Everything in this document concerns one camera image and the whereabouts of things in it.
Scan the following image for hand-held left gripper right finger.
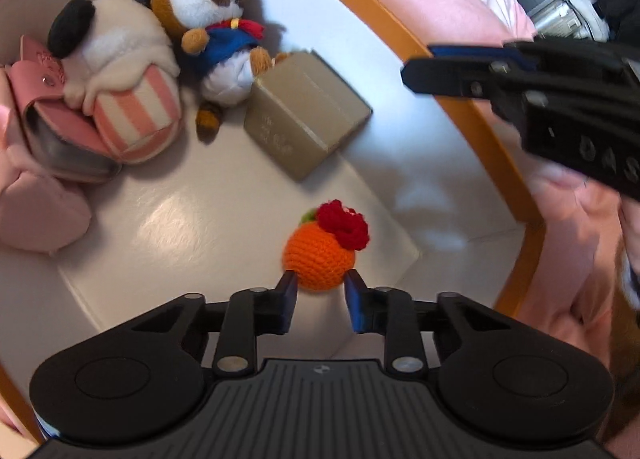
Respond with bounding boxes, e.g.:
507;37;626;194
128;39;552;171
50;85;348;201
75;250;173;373
344;269;523;380

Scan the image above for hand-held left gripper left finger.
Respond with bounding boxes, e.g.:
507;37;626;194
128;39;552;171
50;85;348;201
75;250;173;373
102;270;299;380

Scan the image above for pink wallet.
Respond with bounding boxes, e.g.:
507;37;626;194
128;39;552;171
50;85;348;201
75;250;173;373
5;35;123;184

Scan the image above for pink striped plush toy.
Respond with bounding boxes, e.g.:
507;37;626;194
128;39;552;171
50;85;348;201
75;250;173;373
47;0;183;167

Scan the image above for small brown box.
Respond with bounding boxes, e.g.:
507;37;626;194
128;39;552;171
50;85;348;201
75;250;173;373
243;50;373;183

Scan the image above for brown bear plush toy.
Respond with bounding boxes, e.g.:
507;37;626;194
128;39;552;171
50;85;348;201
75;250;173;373
137;0;288;142

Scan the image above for orange cardboard box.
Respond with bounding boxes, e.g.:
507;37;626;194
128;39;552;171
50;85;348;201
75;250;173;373
0;0;548;445

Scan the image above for orange crochet fruit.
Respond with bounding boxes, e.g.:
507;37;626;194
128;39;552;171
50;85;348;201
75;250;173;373
281;199;371;292

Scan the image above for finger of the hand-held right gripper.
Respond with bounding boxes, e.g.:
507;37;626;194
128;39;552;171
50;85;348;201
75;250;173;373
427;41;538;70
400;58;506;102

